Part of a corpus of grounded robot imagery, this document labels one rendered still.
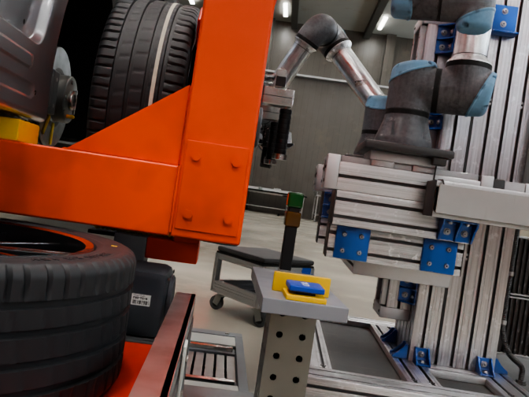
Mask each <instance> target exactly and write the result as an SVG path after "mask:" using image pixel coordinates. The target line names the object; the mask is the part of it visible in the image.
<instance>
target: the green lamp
mask: <svg viewBox="0 0 529 397"><path fill-rule="evenodd" d="M303 200H304V194H301V193H295V192H288V194H287V206H288V207H292V208H297V209H301V208H302V206H303Z"/></svg>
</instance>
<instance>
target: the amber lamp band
mask: <svg viewBox="0 0 529 397"><path fill-rule="evenodd" d="M300 221H301V213H298V212H292V211H288V210H286V211H285V215H284V221H283V224H284V225H285V226H288V227H294V228H299V226H300Z"/></svg>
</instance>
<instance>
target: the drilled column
mask: <svg viewBox="0 0 529 397"><path fill-rule="evenodd" d="M315 327H316V319H309V318H303V317H292V316H286V315H279V314H268V313H266V317H265V323H264V332H263V338H262V344H261V353H260V359H259V365H258V371H257V380H256V386H255V392H254V397H305V392H306V386H307V380H308V375H309V365H310V359H311V354H312V348H313V339H314V333H315Z"/></svg>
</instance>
